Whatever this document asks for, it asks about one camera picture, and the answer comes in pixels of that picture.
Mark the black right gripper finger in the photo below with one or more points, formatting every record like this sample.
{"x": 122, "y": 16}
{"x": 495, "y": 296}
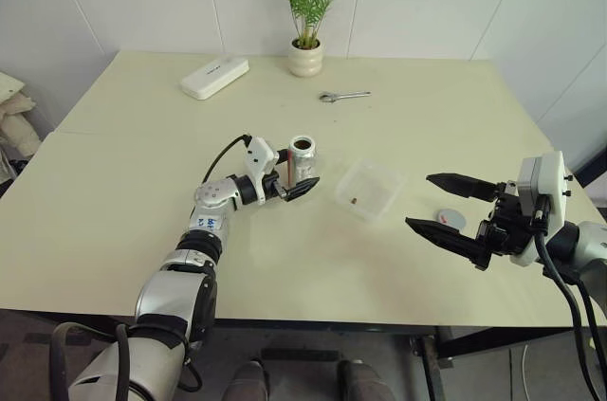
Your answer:
{"x": 443, "y": 237}
{"x": 460, "y": 185}

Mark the clear plastic container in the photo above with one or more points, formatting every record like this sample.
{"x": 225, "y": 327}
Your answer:
{"x": 370, "y": 190}

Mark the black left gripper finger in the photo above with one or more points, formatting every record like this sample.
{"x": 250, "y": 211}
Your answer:
{"x": 301, "y": 187}
{"x": 281, "y": 158}

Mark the dark rounded shape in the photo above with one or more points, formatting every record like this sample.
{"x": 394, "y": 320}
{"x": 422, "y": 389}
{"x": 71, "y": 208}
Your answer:
{"x": 246, "y": 384}
{"x": 365, "y": 384}

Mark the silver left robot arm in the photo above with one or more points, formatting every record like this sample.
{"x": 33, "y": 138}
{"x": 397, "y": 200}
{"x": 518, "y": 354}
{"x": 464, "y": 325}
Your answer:
{"x": 189, "y": 273}

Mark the green plant in cream pot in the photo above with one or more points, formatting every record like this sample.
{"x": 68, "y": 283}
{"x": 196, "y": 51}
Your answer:
{"x": 306, "y": 60}

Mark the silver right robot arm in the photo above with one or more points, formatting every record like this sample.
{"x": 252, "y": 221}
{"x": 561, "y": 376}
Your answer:
{"x": 583, "y": 244}

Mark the black slanted metal bar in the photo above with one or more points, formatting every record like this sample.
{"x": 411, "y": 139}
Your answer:
{"x": 593, "y": 154}

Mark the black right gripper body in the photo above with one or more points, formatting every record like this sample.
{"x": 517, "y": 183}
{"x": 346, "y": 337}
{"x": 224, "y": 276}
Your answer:
{"x": 509, "y": 225}

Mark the grey jar lid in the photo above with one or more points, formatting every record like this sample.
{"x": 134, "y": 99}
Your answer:
{"x": 453, "y": 218}

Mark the silver adjustable wrench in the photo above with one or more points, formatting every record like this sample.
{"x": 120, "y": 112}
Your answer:
{"x": 346, "y": 96}

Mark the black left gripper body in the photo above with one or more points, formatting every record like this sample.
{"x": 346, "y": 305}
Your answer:
{"x": 274, "y": 187}

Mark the beige crumpled cloth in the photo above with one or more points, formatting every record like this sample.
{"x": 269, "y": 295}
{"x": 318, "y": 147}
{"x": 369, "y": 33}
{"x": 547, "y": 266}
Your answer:
{"x": 16, "y": 121}

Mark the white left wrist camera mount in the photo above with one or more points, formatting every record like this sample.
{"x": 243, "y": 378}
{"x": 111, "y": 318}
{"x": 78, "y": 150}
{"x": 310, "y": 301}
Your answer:
{"x": 260, "y": 159}

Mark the white rectangular box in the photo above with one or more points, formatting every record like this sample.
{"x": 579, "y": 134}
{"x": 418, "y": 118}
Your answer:
{"x": 213, "y": 78}

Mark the small metal jar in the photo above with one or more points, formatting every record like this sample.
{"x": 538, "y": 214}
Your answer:
{"x": 303, "y": 161}

